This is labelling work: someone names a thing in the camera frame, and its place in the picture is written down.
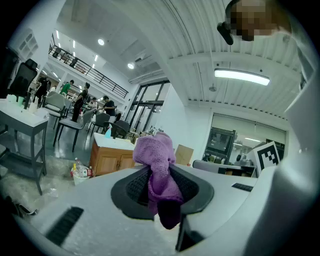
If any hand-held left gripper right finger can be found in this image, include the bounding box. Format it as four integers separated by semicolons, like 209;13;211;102
171;164;258;253

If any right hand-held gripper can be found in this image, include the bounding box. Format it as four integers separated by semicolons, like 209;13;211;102
192;140;281;179

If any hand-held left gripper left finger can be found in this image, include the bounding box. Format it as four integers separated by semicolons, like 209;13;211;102
29;165;180;256

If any wooden cabinet door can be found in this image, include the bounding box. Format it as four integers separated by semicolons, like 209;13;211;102
119;153;137;171
96;154;120;176

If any purple cloth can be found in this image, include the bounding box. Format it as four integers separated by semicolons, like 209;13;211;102
132;131;186;230

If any wooden sink cabinet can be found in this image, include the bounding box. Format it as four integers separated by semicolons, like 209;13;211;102
89;139;137;177

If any black shelf rack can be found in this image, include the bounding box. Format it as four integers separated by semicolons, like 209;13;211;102
203;126;237;165

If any cardboard box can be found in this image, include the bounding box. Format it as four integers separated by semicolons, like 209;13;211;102
174;144;195;167

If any white plastic waste basket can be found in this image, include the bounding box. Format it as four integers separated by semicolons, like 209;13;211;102
72;173;91;186

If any tall clear plastic bottle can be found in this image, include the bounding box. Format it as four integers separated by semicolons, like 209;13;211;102
74;157;85;175

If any white roller blind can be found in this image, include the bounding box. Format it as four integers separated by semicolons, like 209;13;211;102
211;113;287;137

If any black equipment bag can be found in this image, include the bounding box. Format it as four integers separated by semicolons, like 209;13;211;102
3;194;39;218

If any grey dining chair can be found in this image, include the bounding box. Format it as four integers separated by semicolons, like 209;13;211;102
41;91;67;131
52;108;98;153
103;119;131;140
87;112;111;136

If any long ceiling light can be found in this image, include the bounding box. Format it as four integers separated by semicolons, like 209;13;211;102
213;68;271;87

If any dark console table white top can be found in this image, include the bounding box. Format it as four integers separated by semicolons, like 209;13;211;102
0;98;50;196

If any white jar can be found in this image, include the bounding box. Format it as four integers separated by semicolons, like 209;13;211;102
28;98;39;114

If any black mezzanine railing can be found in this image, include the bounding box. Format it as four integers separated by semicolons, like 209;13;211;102
48;44;130;100

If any person's head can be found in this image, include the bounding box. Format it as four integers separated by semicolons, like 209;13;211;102
224;0;292;42

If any black office chair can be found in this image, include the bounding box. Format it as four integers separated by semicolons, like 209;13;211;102
6;58;39;99

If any white cubby shelf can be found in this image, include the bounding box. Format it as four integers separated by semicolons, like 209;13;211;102
17;27;39;60

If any black head-worn camera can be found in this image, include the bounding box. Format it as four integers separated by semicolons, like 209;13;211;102
216;21;235;46

